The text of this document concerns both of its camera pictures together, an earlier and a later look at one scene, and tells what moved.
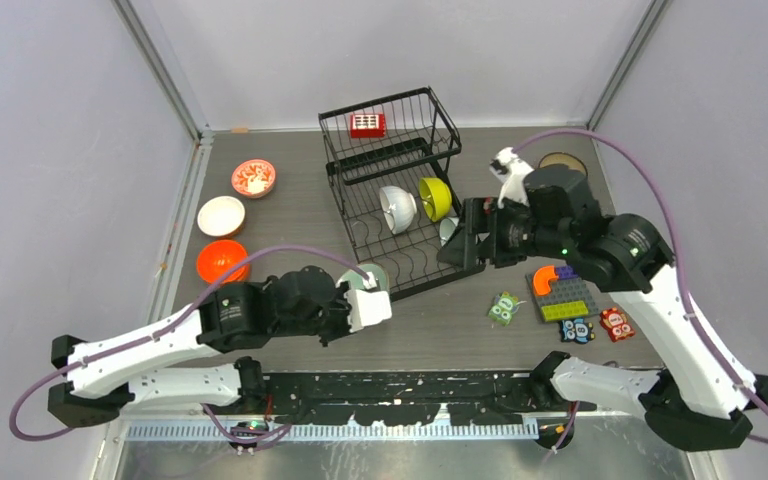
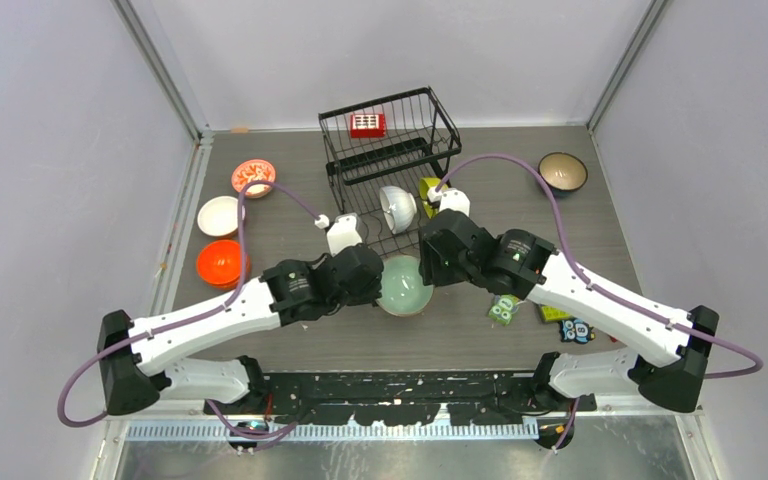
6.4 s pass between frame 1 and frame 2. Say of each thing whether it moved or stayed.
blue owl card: stayed
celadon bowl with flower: moved
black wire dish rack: stayed
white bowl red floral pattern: stayed
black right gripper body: moved
